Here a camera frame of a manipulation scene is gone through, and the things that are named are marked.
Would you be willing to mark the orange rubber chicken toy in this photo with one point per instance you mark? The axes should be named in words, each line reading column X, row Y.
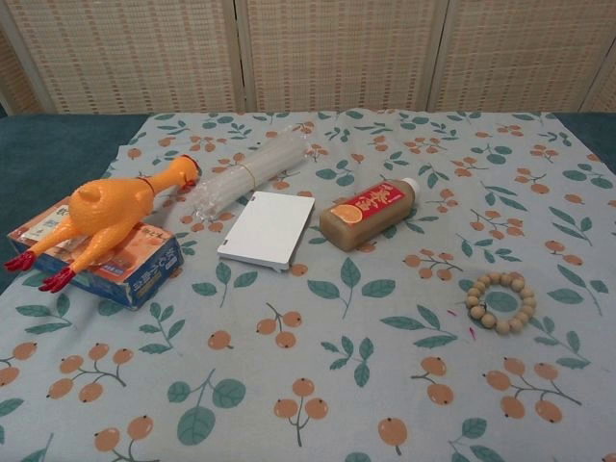
column 103, row 207

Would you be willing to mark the floral printed tablecloth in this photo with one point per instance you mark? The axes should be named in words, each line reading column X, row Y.
column 308, row 361

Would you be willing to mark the brown juice bottle red label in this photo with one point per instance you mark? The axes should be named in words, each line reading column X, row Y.
column 366, row 214

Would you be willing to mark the woven folding screen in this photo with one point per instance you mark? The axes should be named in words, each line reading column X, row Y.
column 308, row 55

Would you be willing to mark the blue and orange carton box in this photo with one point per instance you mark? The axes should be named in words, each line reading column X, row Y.
column 144, row 260

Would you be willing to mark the bundle of clear plastic straws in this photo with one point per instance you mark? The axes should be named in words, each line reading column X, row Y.
column 250, row 171

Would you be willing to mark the white flat rectangular device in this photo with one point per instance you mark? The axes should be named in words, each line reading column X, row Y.
column 267, row 231

